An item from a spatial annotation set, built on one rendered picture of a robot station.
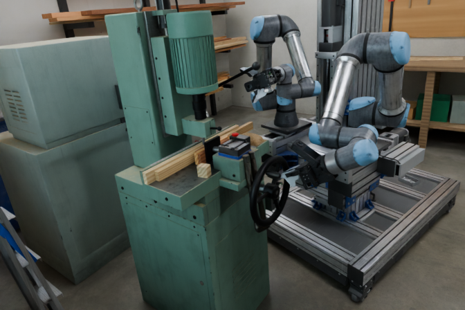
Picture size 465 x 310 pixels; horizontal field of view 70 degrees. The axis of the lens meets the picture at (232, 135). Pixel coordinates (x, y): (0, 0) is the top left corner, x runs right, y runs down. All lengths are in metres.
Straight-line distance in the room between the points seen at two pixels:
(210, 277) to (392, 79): 1.09
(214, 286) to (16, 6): 2.84
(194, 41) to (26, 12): 2.43
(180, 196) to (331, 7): 1.19
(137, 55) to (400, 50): 1.01
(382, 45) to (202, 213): 0.91
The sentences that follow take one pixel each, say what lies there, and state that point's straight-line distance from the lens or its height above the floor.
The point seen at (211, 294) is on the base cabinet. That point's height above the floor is 0.36.
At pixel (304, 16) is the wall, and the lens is 4.73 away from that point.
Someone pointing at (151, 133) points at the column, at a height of 1.01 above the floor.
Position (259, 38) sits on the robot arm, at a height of 1.35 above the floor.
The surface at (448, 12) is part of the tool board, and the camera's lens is 4.31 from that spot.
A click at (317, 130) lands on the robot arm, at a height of 1.08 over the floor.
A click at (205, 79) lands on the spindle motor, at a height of 1.25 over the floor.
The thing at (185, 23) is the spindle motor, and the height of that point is 1.46.
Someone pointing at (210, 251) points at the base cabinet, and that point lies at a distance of 1.44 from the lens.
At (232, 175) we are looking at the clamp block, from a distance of 1.32.
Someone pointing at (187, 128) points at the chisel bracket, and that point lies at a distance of 1.47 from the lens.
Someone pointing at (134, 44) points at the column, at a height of 1.40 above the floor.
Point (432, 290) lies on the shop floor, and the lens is 2.25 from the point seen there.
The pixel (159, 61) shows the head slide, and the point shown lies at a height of 1.32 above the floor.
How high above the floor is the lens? 1.50
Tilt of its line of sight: 21 degrees down
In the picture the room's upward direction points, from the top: 5 degrees counter-clockwise
